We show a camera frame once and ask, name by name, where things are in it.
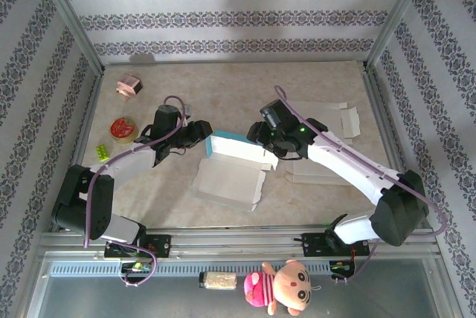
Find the teal paper box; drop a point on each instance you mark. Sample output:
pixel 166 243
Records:
pixel 230 184

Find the yellow paper box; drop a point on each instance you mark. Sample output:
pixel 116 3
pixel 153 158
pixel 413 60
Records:
pixel 349 121

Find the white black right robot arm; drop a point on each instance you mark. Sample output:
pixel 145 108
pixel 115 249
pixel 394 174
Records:
pixel 349 169

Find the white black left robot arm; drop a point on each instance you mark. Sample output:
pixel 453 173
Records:
pixel 122 165

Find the red round tin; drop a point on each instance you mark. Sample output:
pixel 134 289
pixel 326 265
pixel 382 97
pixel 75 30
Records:
pixel 122 129

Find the pink black toy block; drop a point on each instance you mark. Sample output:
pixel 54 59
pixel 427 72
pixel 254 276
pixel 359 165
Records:
pixel 128 85

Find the green toy brick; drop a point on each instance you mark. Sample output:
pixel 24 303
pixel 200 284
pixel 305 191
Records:
pixel 103 152

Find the white roll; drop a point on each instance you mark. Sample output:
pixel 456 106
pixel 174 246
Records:
pixel 217 281

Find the small circuit board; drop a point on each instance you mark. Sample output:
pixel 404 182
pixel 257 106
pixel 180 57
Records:
pixel 137 266
pixel 341 266

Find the pink plush doll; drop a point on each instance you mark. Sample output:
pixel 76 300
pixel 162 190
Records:
pixel 279 288

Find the grey metal tray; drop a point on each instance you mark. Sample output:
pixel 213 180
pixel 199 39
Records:
pixel 167 303

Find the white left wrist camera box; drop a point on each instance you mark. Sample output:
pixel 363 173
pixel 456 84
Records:
pixel 188 109

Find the thin aluminium wall rail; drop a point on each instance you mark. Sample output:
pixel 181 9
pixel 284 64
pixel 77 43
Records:
pixel 230 61

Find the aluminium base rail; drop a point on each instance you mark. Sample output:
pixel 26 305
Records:
pixel 238 240

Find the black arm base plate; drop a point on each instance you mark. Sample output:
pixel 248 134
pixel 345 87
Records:
pixel 160 245
pixel 312 245

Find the aluminium frame post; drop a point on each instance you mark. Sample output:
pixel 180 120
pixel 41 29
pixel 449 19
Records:
pixel 399 13
pixel 67 13

